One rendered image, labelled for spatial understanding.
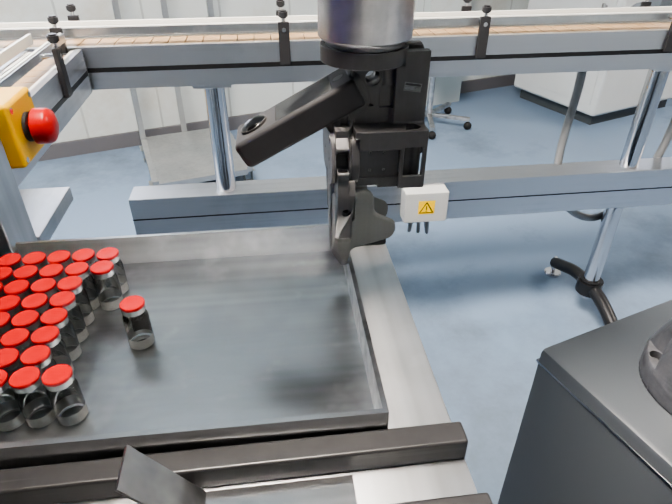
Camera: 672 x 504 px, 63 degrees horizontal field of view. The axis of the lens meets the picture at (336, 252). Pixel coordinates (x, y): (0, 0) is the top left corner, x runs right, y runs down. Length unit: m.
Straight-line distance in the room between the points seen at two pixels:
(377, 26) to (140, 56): 0.96
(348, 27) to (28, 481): 0.38
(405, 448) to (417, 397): 0.07
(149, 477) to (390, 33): 0.34
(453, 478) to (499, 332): 1.49
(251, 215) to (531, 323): 1.01
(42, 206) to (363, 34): 0.51
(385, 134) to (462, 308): 1.53
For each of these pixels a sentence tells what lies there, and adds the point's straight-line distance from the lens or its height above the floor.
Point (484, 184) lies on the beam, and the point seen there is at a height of 0.53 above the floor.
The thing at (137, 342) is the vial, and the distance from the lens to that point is 0.51.
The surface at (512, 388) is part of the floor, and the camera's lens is 1.72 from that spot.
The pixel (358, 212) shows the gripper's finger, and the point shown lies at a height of 0.97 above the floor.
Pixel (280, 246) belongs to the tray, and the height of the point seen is 0.89.
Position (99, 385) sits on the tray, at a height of 0.88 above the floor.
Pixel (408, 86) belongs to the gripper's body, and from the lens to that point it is 0.46.
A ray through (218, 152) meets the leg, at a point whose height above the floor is 0.66.
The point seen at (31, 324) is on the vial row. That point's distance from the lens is 0.51.
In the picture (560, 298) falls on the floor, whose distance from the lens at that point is 2.11.
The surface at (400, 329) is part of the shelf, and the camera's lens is 0.51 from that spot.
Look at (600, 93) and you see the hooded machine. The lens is 3.67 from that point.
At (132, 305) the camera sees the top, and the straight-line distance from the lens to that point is 0.49.
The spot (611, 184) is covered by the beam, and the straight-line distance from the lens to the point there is 1.76.
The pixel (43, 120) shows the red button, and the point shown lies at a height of 1.01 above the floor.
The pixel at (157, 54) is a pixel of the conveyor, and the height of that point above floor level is 0.91.
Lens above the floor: 1.22
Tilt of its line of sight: 34 degrees down
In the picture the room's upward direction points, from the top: straight up
